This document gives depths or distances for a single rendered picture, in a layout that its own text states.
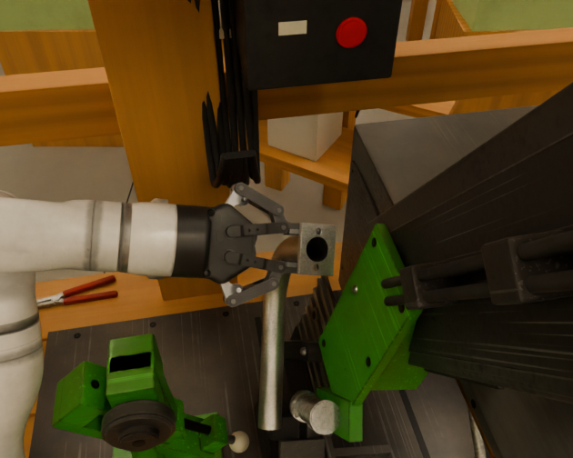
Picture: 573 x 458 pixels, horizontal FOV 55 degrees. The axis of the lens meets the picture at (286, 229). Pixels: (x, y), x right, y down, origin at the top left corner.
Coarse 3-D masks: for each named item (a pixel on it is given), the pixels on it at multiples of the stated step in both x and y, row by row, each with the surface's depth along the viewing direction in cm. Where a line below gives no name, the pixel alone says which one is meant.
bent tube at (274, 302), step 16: (304, 224) 58; (320, 224) 58; (288, 240) 64; (304, 240) 58; (320, 240) 60; (272, 256) 69; (288, 256) 64; (304, 256) 58; (320, 256) 60; (304, 272) 58; (320, 272) 58; (272, 304) 70; (272, 320) 70; (272, 336) 70; (272, 352) 70; (272, 368) 69; (272, 384) 69; (272, 400) 69; (272, 416) 69
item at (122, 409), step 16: (144, 400) 56; (112, 416) 55; (128, 416) 55; (144, 416) 55; (160, 416) 56; (112, 432) 55; (128, 432) 55; (144, 432) 55; (160, 432) 57; (128, 448) 56; (144, 448) 57
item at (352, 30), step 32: (256, 0) 55; (288, 0) 55; (320, 0) 56; (352, 0) 56; (384, 0) 57; (256, 32) 57; (288, 32) 57; (320, 32) 58; (352, 32) 58; (384, 32) 60; (256, 64) 59; (288, 64) 60; (320, 64) 61; (352, 64) 61; (384, 64) 62
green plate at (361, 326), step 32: (384, 224) 57; (384, 256) 55; (352, 320) 61; (384, 320) 54; (416, 320) 51; (352, 352) 61; (384, 352) 54; (352, 384) 60; (384, 384) 61; (416, 384) 62
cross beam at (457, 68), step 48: (432, 48) 86; (480, 48) 86; (528, 48) 87; (0, 96) 77; (48, 96) 78; (96, 96) 79; (288, 96) 85; (336, 96) 87; (384, 96) 88; (432, 96) 90; (480, 96) 92; (0, 144) 82
